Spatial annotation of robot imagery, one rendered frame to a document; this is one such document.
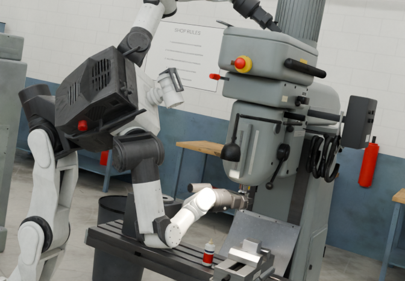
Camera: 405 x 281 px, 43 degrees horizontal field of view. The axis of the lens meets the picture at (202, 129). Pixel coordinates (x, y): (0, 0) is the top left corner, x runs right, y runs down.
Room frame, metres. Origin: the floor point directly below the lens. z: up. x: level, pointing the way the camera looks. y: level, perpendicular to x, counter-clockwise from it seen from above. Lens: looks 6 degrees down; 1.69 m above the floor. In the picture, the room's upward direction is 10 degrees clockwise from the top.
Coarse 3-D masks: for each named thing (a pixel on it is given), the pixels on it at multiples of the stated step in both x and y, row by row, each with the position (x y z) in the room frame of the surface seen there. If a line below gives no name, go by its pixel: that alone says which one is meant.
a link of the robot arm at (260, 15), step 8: (248, 0) 2.00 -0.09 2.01; (256, 0) 2.01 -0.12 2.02; (240, 8) 2.01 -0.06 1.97; (248, 8) 2.00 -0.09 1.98; (256, 8) 2.01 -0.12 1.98; (240, 16) 2.04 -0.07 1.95; (248, 16) 2.03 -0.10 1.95; (256, 16) 1.99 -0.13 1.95; (264, 16) 1.97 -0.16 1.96; (272, 16) 1.99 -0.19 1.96; (264, 24) 1.97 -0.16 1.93
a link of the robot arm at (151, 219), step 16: (144, 192) 1.60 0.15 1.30; (160, 192) 1.63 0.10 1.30; (144, 208) 1.59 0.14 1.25; (160, 208) 1.61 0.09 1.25; (144, 224) 1.59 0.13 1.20; (160, 224) 1.58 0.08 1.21; (176, 224) 1.63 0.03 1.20; (144, 240) 1.63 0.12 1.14; (160, 240) 1.59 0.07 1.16; (176, 240) 1.62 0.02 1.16
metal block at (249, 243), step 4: (244, 240) 1.98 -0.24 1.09; (248, 240) 1.98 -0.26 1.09; (252, 240) 1.99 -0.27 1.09; (256, 240) 2.00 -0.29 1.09; (244, 244) 1.97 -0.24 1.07; (248, 244) 1.97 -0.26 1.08; (252, 244) 1.96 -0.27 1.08; (256, 244) 1.95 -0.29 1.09; (260, 244) 1.99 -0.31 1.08; (244, 248) 1.97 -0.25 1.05; (248, 248) 1.97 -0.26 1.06; (252, 248) 1.96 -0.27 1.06; (256, 248) 1.95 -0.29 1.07; (260, 248) 2.00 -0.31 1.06; (256, 252) 1.95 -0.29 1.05
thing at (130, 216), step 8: (128, 192) 2.23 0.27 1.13; (128, 200) 2.23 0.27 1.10; (168, 200) 2.16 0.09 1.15; (128, 208) 2.22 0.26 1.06; (168, 208) 2.13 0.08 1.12; (176, 208) 2.18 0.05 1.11; (128, 216) 2.22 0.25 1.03; (136, 216) 2.19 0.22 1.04; (168, 216) 2.14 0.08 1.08; (128, 224) 2.21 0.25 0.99; (128, 232) 2.21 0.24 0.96
